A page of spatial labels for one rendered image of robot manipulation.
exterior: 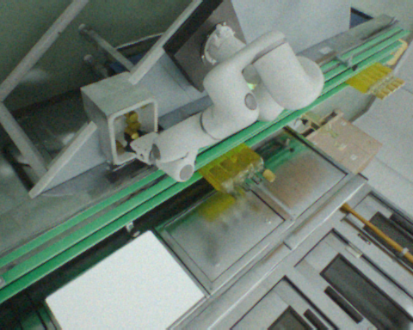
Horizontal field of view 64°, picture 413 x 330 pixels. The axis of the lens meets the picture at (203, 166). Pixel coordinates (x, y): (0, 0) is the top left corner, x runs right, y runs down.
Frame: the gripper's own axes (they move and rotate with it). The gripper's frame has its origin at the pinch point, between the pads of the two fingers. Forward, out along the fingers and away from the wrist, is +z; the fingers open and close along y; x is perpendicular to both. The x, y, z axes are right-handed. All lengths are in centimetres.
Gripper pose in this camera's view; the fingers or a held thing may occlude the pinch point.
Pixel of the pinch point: (133, 135)
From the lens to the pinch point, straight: 115.7
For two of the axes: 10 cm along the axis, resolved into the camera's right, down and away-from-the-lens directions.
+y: 7.5, -4.5, 4.9
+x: -0.7, -7.8, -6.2
